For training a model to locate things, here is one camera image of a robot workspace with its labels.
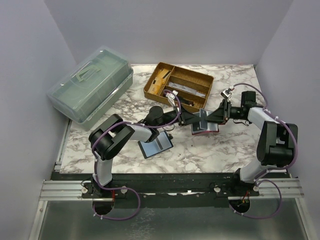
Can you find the red leather card holder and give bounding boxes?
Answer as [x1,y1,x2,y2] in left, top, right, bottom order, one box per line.
[191,108,219,136]

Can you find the black leather card holder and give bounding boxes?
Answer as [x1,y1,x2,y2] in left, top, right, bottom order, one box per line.
[138,131,174,159]

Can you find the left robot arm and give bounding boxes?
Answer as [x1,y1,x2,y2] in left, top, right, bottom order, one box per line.
[88,106,201,188]

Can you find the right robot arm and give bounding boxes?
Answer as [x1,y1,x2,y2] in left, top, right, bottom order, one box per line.
[205,89,298,192]

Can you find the black cards in tray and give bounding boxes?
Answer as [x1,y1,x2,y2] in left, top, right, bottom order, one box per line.
[162,91,196,107]

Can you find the white cards in tray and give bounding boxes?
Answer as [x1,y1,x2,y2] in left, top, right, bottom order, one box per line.
[168,82,206,98]

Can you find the gold cards in tray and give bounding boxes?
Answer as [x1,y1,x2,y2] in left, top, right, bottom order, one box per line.
[148,69,171,95]

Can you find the woven wicker organizer tray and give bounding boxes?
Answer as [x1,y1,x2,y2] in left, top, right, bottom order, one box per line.
[143,62,214,113]

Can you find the green plastic storage box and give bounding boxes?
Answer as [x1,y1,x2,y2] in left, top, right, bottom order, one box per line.
[47,46,134,131]

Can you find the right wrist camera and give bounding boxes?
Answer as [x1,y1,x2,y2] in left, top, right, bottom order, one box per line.
[220,88,233,101]

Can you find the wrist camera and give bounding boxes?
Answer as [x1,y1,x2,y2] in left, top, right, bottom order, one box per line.
[220,88,233,101]
[165,90,178,102]

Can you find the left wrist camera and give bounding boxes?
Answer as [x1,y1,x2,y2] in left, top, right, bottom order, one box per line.
[165,90,178,102]

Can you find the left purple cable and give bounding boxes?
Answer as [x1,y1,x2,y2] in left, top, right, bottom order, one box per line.
[91,92,182,221]

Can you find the black mounting base rail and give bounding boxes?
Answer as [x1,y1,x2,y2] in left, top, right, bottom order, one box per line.
[49,172,304,209]

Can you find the aluminium extrusion rail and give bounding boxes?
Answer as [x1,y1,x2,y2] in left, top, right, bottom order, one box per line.
[39,179,96,201]

